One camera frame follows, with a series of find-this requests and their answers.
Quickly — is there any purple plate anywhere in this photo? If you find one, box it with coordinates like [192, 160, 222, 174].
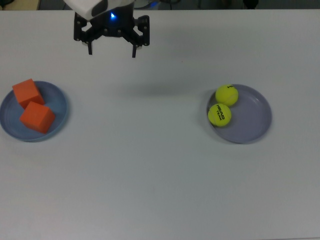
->
[206, 83, 273, 145]

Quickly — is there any yellow tennis ball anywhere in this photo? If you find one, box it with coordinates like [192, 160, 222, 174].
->
[215, 84, 239, 108]
[207, 103, 233, 128]

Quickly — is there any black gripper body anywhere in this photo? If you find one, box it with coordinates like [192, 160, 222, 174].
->
[88, 2, 138, 38]

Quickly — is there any orange cube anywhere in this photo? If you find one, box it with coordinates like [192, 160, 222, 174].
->
[11, 78, 46, 110]
[19, 100, 56, 135]

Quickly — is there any blue plate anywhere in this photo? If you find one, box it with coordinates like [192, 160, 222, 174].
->
[0, 80, 71, 143]

